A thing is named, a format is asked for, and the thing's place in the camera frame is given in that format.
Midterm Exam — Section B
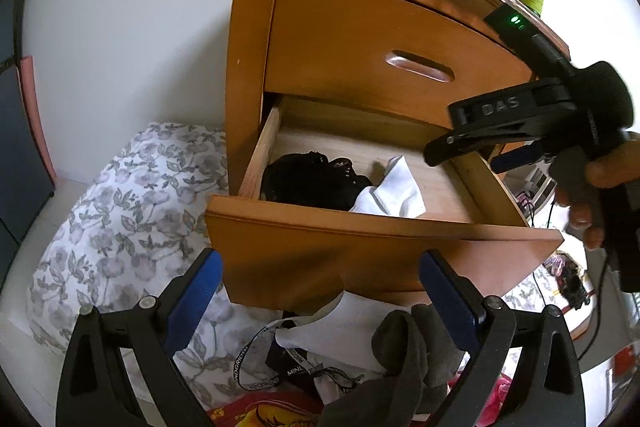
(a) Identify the wooden drawer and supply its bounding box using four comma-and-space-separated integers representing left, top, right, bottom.
205, 94, 566, 315
262, 0, 538, 130

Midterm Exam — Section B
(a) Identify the red floral blanket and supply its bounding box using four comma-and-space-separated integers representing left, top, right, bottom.
207, 372, 516, 427

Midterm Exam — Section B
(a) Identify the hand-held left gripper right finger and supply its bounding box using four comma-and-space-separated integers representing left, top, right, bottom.
418, 249, 587, 427

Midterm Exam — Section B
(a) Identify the black lace glove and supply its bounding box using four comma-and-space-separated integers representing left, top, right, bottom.
557, 264, 588, 305

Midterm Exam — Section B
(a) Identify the black printed lanyard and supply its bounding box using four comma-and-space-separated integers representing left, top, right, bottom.
231, 319, 366, 393

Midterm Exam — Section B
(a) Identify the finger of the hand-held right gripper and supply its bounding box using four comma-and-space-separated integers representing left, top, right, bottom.
423, 127, 546, 166
490, 141, 548, 174

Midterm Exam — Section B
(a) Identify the white garment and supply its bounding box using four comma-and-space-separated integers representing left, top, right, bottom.
275, 289, 436, 408

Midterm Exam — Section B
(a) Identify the dark cabinet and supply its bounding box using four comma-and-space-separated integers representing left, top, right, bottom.
0, 0, 56, 258

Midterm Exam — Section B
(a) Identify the wooden nightstand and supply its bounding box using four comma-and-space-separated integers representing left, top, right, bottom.
225, 0, 573, 313

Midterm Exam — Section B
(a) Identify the plain white sock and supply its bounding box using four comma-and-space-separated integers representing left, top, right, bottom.
348, 155, 427, 219

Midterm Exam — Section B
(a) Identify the grey floral quilt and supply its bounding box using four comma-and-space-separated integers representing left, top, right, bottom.
27, 122, 596, 413

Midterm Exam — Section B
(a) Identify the dark grey sock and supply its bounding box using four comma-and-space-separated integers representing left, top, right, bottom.
317, 304, 473, 427

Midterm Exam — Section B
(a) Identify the person's right hand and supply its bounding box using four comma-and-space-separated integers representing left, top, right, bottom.
554, 139, 640, 252

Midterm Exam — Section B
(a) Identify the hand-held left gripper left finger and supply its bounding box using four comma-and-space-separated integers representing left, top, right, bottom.
56, 248, 224, 427

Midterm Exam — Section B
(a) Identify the pink board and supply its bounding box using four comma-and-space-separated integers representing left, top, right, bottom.
17, 56, 58, 180

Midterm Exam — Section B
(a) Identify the black cloth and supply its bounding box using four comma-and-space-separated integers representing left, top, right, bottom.
260, 151, 373, 212

